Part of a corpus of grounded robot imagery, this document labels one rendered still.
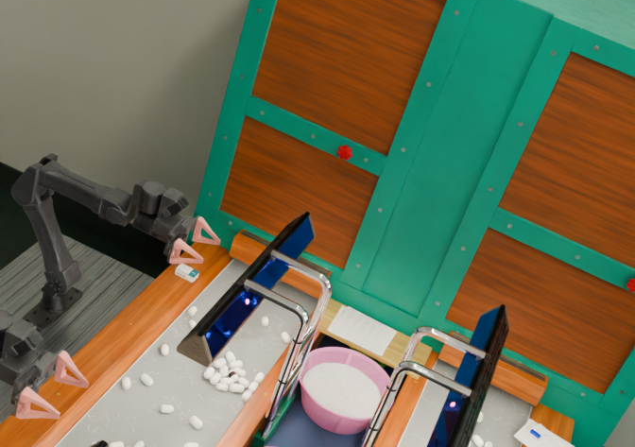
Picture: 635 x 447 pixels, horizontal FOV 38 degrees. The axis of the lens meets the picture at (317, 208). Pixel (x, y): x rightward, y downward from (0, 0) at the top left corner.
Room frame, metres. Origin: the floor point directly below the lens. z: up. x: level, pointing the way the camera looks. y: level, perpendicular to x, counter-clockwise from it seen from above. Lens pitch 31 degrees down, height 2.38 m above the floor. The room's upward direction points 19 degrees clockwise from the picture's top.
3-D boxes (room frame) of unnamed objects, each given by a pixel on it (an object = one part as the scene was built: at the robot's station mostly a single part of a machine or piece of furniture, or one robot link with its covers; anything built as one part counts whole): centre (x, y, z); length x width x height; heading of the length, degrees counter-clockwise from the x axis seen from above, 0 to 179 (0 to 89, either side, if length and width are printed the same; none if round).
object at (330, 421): (1.86, -0.23, 0.72); 0.27 x 0.27 x 0.10
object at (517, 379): (2.06, -0.61, 0.83); 0.30 x 0.06 x 0.07; 78
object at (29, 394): (1.18, 0.37, 1.07); 0.09 x 0.07 x 0.07; 80
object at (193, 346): (1.75, 0.08, 1.08); 0.62 x 0.08 x 0.07; 168
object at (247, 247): (2.20, 0.05, 0.83); 0.30 x 0.06 x 0.07; 78
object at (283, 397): (1.73, 0.01, 0.90); 0.20 x 0.19 x 0.45; 168
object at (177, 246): (1.77, 0.26, 1.07); 0.09 x 0.07 x 0.07; 80
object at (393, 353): (2.08, -0.27, 0.77); 0.33 x 0.15 x 0.01; 78
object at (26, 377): (1.23, 0.43, 1.07); 0.10 x 0.07 x 0.07; 170
